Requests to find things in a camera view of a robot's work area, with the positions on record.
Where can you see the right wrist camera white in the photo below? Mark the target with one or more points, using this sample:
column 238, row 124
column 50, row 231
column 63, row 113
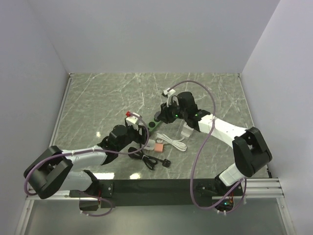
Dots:
column 168, row 93

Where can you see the white USB power strip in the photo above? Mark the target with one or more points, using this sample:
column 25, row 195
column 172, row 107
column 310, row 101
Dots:
column 186, row 131

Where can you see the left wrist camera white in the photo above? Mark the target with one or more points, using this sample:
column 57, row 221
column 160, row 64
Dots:
column 133, row 120

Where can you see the green power strip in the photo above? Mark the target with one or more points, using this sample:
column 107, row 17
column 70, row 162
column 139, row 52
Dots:
column 154, row 123

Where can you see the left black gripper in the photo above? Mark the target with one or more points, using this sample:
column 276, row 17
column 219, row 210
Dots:
column 142, row 138

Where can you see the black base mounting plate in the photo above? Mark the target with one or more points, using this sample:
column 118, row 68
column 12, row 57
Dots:
column 163, row 192

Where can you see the aluminium frame rail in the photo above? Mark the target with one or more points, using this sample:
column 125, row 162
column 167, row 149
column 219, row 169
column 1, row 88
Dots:
column 256, row 188

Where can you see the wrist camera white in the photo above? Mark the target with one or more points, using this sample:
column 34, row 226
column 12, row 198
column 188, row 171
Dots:
column 133, row 120
column 168, row 93

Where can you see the pink square adapter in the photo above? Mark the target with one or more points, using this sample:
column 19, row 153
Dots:
column 159, row 148

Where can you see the white square charger plug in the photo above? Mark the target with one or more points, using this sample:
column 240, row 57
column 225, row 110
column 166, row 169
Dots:
column 150, row 145

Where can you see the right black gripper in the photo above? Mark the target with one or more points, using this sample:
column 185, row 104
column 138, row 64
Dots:
column 165, row 115

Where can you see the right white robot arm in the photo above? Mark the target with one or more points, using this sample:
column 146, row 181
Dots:
column 250, row 150

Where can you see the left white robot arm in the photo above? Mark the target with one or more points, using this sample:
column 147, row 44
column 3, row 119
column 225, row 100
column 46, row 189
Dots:
column 57, row 170

